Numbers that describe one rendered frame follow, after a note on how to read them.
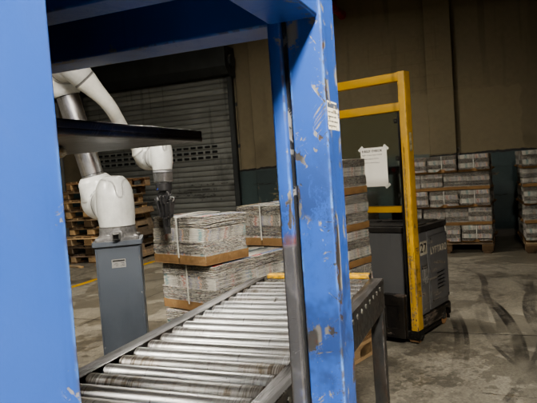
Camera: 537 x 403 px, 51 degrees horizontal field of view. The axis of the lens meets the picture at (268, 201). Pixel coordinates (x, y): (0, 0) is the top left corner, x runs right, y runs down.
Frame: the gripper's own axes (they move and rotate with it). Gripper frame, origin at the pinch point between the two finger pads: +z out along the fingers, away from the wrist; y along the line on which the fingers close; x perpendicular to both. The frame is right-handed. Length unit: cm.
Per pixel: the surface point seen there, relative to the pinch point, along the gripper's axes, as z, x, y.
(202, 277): 25.6, -10.3, -10.2
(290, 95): -33, 106, -155
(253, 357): 23, 70, -112
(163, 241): 8.6, -6.6, 11.5
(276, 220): 5, -68, -10
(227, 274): 25.1, -18.6, -18.4
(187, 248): 11.1, -6.3, -5.7
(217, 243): 9.7, -14.8, -17.4
